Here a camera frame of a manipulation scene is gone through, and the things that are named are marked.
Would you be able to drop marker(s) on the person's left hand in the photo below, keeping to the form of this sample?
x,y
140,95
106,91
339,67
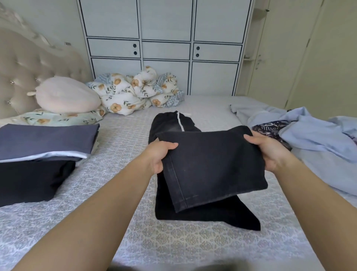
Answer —
x,y
157,156

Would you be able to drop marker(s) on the person's right hand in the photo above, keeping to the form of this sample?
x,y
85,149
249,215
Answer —
x,y
276,155

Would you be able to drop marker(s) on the dark purple patterned garment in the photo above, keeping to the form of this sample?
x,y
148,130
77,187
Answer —
x,y
270,131

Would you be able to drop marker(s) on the light lavender sunscreen jacket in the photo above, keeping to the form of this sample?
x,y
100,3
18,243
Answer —
x,y
318,134

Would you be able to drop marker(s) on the bed with grey patterned sheet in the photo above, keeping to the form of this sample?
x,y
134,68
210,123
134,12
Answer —
x,y
111,184

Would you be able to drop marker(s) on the white printed t-shirt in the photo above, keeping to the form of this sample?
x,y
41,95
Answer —
x,y
56,156

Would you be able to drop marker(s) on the grey printed t-shirt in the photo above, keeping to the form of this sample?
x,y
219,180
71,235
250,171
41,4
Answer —
x,y
44,139

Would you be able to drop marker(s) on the black shorts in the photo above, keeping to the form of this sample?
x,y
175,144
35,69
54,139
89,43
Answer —
x,y
30,181

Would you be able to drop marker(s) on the person's right forearm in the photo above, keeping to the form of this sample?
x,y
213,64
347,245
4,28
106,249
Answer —
x,y
323,218

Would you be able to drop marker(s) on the person's left forearm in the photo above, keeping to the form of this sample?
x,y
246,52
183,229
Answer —
x,y
83,223

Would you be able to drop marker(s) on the floral bunched quilt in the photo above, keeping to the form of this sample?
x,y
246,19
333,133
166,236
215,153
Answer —
x,y
174,92

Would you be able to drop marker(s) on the white door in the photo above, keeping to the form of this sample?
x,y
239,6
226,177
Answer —
x,y
301,50

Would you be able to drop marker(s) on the pink plush pillow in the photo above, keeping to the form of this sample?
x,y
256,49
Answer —
x,y
67,95

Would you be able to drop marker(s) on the floral pillow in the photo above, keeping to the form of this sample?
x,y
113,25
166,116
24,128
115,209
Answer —
x,y
50,118

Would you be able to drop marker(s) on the white wardrobe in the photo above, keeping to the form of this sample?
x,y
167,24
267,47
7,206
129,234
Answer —
x,y
167,33

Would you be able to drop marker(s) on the beige tufted headboard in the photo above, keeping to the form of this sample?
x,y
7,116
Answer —
x,y
28,61

